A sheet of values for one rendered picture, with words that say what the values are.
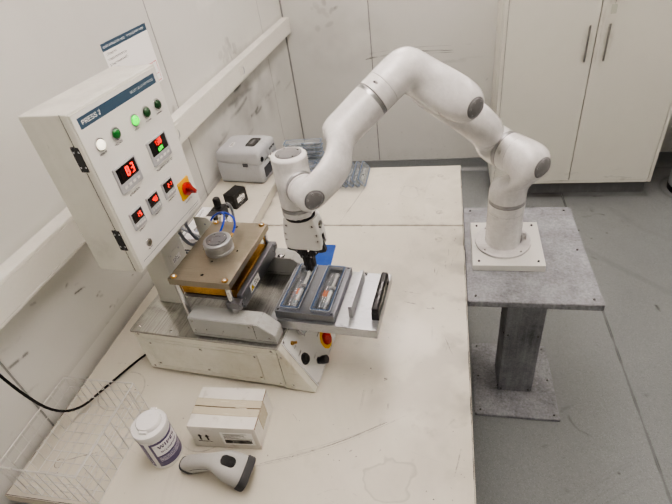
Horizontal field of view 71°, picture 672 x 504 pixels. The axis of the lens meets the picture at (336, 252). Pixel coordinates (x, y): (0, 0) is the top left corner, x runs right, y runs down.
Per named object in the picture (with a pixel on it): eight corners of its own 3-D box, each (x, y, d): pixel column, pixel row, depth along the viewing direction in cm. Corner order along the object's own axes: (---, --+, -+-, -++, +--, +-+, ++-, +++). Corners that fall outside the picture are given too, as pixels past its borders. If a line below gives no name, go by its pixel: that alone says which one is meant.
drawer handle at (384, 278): (371, 320, 123) (370, 309, 120) (382, 281, 134) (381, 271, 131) (379, 320, 122) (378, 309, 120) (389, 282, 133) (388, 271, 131)
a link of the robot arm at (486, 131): (520, 182, 149) (483, 162, 161) (544, 149, 146) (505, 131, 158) (432, 112, 115) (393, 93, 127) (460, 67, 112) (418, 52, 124)
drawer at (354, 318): (271, 328, 130) (265, 308, 125) (297, 276, 146) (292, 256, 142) (377, 341, 122) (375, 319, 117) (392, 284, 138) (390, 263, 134)
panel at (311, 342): (317, 386, 134) (280, 343, 126) (343, 312, 157) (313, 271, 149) (323, 386, 133) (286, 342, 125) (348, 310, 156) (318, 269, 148)
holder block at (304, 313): (276, 317, 128) (274, 310, 126) (299, 269, 143) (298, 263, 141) (334, 323, 123) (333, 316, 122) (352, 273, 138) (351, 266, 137)
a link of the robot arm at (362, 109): (410, 126, 105) (314, 224, 106) (372, 106, 117) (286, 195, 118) (391, 96, 99) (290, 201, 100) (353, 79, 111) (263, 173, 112)
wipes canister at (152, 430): (144, 468, 122) (121, 435, 113) (160, 437, 128) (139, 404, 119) (175, 471, 120) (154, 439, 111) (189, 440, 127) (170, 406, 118)
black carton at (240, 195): (226, 207, 213) (222, 194, 209) (238, 197, 219) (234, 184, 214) (237, 209, 210) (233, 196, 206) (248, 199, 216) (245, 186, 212)
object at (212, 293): (185, 296, 132) (174, 269, 126) (220, 247, 149) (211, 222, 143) (241, 301, 127) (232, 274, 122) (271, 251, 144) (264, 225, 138)
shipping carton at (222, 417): (194, 445, 125) (183, 426, 120) (213, 403, 135) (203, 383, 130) (261, 453, 121) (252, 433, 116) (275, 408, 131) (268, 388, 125)
